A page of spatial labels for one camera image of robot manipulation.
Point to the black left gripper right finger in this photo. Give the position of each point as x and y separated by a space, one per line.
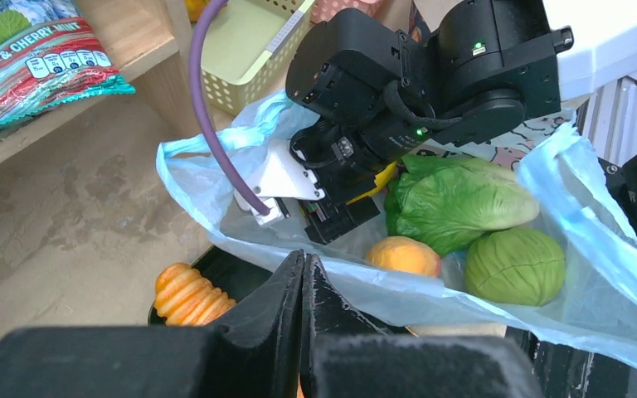
344 354

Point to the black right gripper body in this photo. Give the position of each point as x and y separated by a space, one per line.
339 71

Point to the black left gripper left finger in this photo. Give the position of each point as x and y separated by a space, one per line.
250 351

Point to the light blue plastic grocery bag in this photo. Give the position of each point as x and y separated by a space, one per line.
594 311

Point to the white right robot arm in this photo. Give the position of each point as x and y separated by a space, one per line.
488 67

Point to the black rectangular tray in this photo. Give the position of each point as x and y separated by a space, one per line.
236 277

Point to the orange spiral bread loaf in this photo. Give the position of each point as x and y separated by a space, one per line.
184 297

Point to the pink plastic basket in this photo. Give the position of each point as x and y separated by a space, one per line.
324 10

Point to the orange fruit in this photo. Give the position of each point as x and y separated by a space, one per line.
400 253

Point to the green lettuce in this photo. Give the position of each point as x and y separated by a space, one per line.
448 203

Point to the green plastic basket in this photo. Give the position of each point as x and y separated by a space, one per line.
249 44

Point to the green round cabbage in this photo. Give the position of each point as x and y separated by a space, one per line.
521 266

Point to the wooden shelf unit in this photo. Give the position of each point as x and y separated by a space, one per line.
149 42

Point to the right candy bag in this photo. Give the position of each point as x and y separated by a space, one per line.
50 56

